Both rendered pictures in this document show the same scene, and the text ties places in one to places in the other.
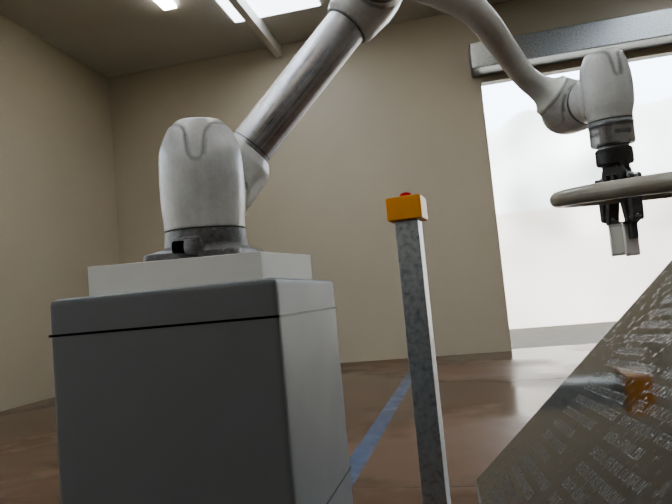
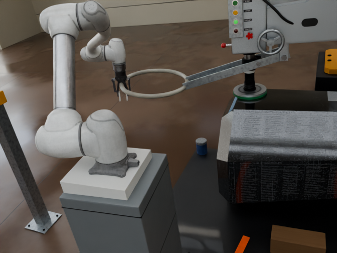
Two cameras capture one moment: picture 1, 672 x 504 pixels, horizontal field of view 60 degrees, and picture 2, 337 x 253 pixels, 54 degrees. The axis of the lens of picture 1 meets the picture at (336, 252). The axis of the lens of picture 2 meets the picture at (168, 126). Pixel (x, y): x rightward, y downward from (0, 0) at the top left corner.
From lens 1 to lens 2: 189 cm
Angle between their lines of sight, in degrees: 84
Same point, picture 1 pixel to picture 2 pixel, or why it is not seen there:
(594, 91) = (121, 54)
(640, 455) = (274, 143)
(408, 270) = (7, 129)
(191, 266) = (142, 166)
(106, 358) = (151, 208)
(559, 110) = (101, 57)
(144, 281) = (136, 180)
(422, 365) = (25, 168)
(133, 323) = (153, 192)
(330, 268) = not seen: outside the picture
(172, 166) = (120, 136)
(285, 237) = not seen: outside the picture
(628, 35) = not seen: outside the picture
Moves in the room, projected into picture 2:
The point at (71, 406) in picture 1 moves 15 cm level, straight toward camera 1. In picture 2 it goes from (148, 231) to (179, 220)
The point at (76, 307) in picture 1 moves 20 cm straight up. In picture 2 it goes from (144, 201) to (135, 163)
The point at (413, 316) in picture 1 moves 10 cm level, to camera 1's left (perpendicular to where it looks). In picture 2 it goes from (15, 149) to (8, 158)
